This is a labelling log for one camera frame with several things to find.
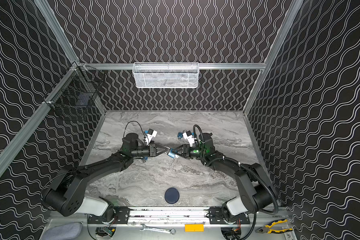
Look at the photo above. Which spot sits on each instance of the dark round disc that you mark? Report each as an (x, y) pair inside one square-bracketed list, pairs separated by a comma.
[(172, 195)]

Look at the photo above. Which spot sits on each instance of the yellow handled pliers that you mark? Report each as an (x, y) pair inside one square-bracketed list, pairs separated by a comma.
[(269, 229)]

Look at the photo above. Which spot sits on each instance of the blue padlock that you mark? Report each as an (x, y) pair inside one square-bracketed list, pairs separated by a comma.
[(181, 135), (170, 153)]

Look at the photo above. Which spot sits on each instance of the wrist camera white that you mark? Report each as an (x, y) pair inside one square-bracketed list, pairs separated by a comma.
[(189, 136), (149, 135)]

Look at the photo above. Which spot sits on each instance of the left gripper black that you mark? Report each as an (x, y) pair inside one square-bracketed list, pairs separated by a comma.
[(152, 150)]

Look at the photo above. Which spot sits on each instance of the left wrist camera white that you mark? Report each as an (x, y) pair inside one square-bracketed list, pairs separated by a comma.
[(149, 135)]

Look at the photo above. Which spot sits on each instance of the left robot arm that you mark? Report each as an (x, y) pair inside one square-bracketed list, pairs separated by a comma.
[(66, 193)]

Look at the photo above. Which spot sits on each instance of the black wire basket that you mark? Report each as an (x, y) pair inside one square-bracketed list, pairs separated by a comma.
[(77, 98)]

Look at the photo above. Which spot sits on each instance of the yellow label block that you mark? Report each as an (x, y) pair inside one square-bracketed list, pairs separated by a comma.
[(191, 228)]

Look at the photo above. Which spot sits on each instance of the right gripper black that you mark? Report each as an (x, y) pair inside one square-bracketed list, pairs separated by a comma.
[(183, 150)]

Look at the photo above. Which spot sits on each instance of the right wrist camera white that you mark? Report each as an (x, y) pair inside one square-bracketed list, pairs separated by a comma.
[(189, 136)]

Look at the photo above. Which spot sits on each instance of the steel wrench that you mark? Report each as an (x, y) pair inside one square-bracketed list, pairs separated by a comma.
[(158, 230)]

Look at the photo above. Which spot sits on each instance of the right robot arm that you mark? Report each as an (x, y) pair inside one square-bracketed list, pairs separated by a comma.
[(254, 185)]

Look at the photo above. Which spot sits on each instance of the grey cloth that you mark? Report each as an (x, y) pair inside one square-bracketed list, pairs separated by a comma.
[(63, 232)]

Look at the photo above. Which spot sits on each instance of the white wire basket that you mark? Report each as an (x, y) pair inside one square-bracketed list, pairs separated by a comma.
[(165, 75)]

